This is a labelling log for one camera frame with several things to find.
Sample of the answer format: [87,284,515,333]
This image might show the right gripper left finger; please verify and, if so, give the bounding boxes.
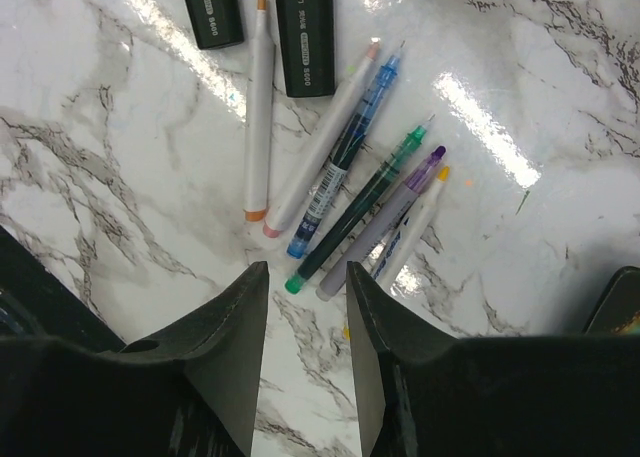
[1,262,269,456]

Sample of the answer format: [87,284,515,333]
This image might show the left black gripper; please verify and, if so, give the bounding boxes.
[1,230,125,352]

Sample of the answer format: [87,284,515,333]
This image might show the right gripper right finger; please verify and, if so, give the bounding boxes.
[346,263,639,456]

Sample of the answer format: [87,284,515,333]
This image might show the yellow capped marker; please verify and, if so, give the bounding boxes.
[371,166,450,292]

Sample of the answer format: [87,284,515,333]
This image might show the purple pen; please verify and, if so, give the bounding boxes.
[316,146,446,301]

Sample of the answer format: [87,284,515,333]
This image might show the teal acrylic marker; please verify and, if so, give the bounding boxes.
[284,115,434,294]

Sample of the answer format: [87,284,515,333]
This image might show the blue pen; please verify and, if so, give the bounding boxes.
[286,41,405,259]

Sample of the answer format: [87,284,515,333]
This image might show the pink capped white pen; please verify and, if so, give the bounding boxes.
[243,0,275,222]

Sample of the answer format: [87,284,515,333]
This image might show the green highlighter black body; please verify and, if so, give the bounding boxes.
[185,0,245,50]

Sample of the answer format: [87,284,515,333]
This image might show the orange highlighter black body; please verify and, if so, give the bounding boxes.
[275,0,335,98]

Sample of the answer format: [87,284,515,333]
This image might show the dark framed teal tray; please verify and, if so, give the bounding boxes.
[583,266,640,335]

